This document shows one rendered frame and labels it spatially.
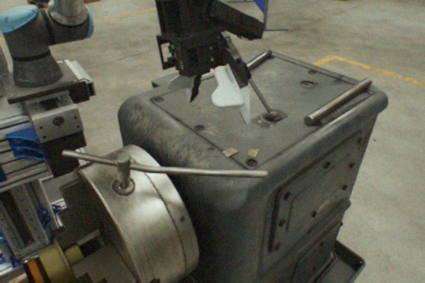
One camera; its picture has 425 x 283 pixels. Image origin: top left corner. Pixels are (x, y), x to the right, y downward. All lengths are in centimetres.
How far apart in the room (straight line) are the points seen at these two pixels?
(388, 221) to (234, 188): 190
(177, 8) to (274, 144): 34
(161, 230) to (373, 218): 191
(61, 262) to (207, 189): 30
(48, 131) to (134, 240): 64
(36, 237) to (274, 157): 135
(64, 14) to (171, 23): 72
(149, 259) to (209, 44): 38
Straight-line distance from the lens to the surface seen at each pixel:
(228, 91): 45
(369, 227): 231
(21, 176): 137
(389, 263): 219
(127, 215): 59
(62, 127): 114
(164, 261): 63
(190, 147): 65
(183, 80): 54
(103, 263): 68
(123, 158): 54
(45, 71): 120
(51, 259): 69
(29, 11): 117
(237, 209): 57
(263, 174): 52
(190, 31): 45
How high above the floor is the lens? 165
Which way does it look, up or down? 34 degrees down
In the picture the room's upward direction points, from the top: straight up
